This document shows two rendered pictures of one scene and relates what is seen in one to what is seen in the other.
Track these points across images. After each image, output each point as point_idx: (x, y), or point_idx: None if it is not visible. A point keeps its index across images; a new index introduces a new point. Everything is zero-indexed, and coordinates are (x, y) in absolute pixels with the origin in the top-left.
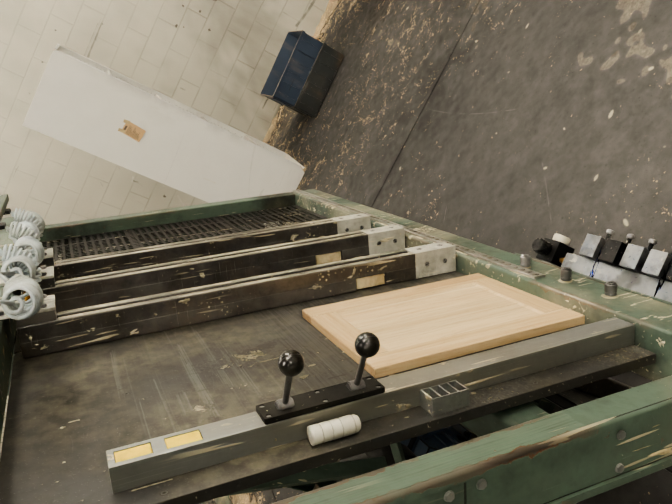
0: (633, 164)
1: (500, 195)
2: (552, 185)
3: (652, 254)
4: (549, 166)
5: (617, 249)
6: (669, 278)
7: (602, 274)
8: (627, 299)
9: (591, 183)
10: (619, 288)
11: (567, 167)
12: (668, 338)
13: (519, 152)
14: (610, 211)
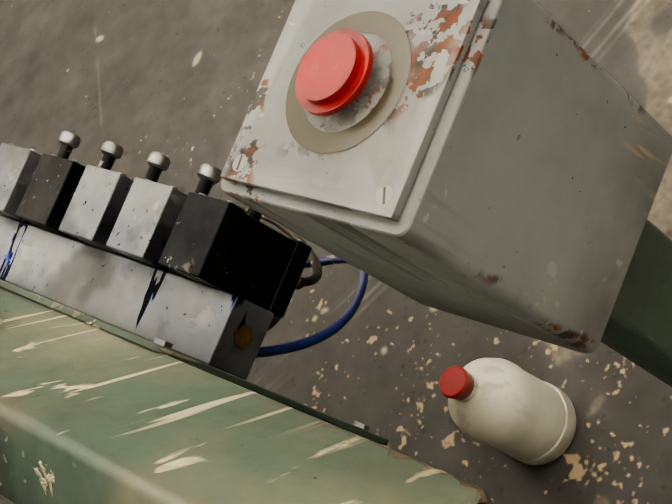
0: (270, 27)
1: (6, 103)
2: (111, 78)
3: (136, 193)
4: (108, 35)
5: (60, 183)
6: (167, 263)
7: (30, 261)
8: (21, 331)
9: (187, 72)
10: (28, 298)
11: (143, 36)
12: (60, 463)
13: (51, 4)
14: (221, 135)
